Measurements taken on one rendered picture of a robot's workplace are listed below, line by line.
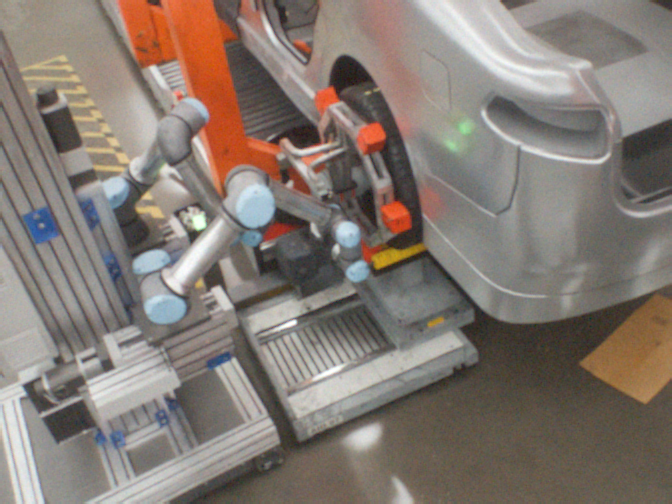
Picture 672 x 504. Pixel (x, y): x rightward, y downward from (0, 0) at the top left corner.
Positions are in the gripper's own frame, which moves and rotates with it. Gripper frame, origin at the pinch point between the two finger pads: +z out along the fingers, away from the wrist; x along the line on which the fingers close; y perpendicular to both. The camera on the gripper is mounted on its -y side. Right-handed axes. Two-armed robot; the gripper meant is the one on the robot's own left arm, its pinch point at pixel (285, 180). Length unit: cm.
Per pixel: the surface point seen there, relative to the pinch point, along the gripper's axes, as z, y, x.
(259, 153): 18.8, 0.9, -21.1
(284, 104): 152, 55, -80
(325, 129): 16.9, -14.3, 12.9
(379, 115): 0, -32, 43
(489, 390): -18, 84, 83
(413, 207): -14, -4, 57
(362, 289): 12, 66, 19
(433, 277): 21, 61, 50
